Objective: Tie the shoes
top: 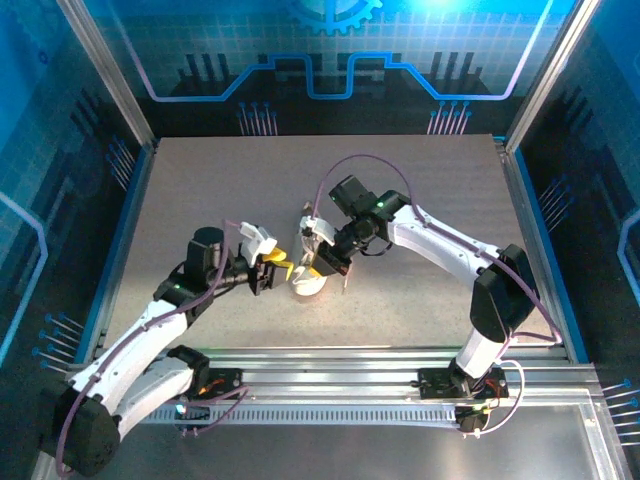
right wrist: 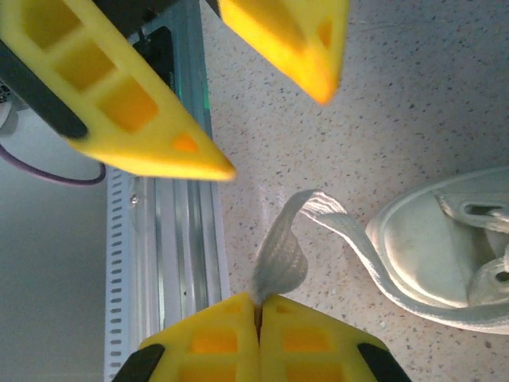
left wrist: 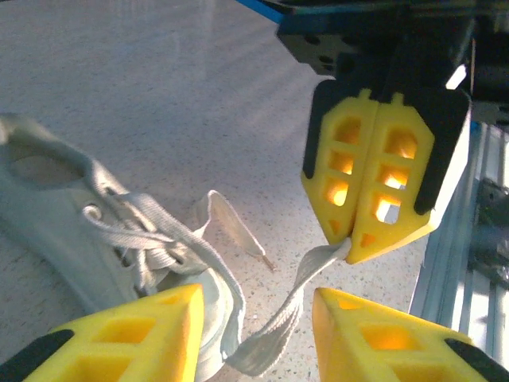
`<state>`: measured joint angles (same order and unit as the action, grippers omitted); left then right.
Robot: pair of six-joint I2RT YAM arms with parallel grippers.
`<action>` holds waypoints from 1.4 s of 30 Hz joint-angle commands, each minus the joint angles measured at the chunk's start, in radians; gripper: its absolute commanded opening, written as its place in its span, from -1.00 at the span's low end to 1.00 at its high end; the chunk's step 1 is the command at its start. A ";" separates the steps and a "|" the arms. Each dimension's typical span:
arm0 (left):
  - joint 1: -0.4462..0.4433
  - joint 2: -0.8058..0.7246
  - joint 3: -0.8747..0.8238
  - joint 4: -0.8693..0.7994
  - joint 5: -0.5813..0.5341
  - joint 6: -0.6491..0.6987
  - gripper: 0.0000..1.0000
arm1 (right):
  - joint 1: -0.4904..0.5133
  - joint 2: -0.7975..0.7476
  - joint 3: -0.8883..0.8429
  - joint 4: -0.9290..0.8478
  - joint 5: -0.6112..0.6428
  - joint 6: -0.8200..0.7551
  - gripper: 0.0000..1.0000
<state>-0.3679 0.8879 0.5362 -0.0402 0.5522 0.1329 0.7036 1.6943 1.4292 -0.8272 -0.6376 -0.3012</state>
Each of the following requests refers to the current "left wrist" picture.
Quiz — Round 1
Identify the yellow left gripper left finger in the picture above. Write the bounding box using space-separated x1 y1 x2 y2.
0 283 206 382

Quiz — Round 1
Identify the white canvas shoe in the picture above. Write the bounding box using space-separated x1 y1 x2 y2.
0 113 247 382

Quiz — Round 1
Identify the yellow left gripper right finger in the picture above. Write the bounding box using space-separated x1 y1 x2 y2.
312 286 509 382

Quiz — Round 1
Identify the white shoelace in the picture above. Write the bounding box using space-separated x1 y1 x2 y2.
81 189 353 377

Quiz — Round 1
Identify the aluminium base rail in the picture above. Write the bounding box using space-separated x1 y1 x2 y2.
409 119 509 371

